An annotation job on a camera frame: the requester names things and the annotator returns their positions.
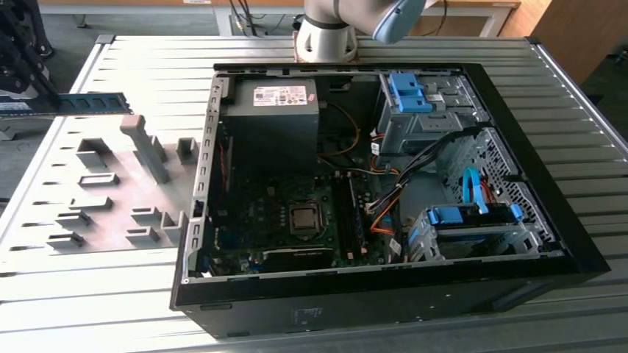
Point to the light wooden panel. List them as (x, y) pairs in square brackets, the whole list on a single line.
[(524, 20)]

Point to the CPU socket with metal frame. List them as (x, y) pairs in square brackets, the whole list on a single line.
[(305, 234)]

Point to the grey metal disk bay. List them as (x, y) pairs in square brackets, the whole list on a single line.
[(485, 231)]

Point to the brown wooden cabinet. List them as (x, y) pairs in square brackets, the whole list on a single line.
[(584, 40)]

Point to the black disk in blue carrier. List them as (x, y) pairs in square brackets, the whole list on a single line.
[(447, 216)]

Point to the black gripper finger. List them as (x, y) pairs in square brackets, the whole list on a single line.
[(9, 77), (29, 55)]

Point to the black RAM slot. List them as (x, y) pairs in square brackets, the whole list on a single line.
[(341, 213)]

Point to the black open PC case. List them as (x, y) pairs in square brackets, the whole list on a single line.
[(343, 305)]

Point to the grey plastic parts rack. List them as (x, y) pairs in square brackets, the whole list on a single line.
[(123, 198)]

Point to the green motherboard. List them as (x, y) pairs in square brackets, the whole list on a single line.
[(255, 206)]

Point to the white desk with wooden top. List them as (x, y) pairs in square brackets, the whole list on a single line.
[(491, 24)]

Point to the silver CPU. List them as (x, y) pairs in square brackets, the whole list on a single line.
[(304, 218)]

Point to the grey power supply unit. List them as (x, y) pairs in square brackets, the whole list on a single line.
[(275, 128)]

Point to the black graphics card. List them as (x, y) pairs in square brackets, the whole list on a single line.
[(299, 259)]

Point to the RAM memory stick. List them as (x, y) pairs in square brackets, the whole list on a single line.
[(93, 103)]

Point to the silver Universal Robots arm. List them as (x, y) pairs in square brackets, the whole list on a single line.
[(324, 40)]

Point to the grey desk with wooden top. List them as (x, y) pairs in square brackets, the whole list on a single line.
[(147, 9)]

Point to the blue cage latch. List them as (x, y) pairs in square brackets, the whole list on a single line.
[(415, 239)]

